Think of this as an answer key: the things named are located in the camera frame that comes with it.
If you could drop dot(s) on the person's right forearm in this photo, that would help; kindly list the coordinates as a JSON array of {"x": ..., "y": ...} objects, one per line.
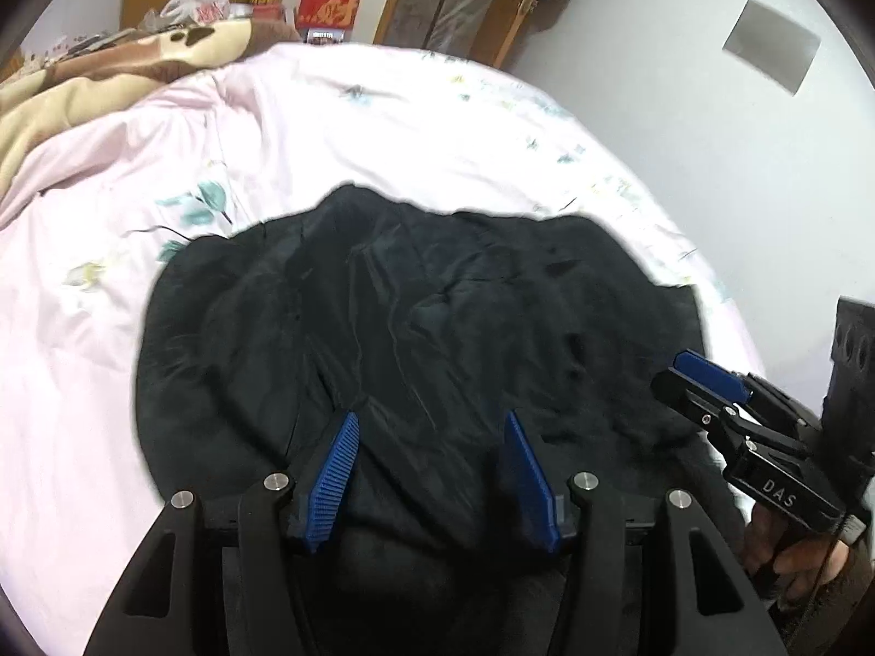
[{"x": 847, "y": 594}]

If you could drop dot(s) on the pink box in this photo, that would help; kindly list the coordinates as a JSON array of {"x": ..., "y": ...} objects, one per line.
[{"x": 268, "y": 12}]

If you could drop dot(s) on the grey wall panel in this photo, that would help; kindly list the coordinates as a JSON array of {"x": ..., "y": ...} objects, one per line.
[{"x": 772, "y": 44}]

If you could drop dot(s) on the red gift box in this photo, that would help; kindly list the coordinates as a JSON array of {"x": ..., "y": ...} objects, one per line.
[{"x": 328, "y": 9}]

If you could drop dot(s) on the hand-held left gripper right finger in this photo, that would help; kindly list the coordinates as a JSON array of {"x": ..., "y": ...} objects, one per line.
[{"x": 530, "y": 485}]

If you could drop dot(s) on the white plastic bag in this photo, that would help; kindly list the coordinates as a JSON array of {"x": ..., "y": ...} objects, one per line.
[{"x": 195, "y": 3}]

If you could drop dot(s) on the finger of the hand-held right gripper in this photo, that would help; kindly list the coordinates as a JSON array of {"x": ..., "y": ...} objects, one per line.
[
  {"x": 683, "y": 393},
  {"x": 711, "y": 370}
]

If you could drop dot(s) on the person's right hand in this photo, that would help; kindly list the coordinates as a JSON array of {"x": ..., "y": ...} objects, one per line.
[{"x": 769, "y": 550}]

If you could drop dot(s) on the brown dog print blanket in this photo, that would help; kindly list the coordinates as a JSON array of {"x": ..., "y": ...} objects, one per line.
[{"x": 68, "y": 102}]

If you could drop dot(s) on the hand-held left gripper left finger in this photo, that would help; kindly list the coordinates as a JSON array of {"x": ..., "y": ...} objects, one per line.
[{"x": 335, "y": 478}]

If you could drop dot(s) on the black puffer jacket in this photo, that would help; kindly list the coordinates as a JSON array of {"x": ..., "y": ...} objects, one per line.
[{"x": 424, "y": 328}]

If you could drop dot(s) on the pink floral duvet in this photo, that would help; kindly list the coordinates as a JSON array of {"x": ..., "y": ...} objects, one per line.
[{"x": 102, "y": 355}]

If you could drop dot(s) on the wooden framed screen door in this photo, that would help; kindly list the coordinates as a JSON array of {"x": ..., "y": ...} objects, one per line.
[{"x": 465, "y": 0}]

